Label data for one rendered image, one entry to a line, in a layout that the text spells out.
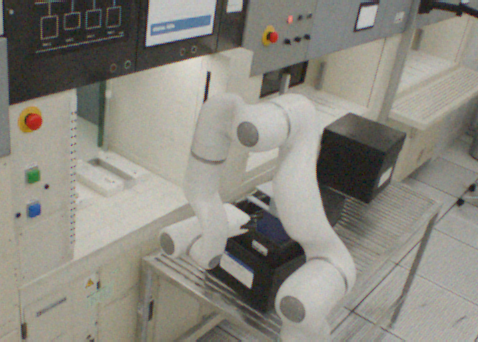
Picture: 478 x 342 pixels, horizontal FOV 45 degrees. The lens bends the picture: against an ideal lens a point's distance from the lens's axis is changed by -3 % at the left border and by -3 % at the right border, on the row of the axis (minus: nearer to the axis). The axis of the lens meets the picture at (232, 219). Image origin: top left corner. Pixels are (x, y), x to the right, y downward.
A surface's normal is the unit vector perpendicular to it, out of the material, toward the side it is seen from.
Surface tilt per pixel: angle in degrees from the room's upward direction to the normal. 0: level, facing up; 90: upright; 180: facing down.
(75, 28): 90
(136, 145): 90
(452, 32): 90
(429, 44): 90
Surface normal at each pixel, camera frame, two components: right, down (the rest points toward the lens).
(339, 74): -0.60, 0.36
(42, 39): 0.79, 0.43
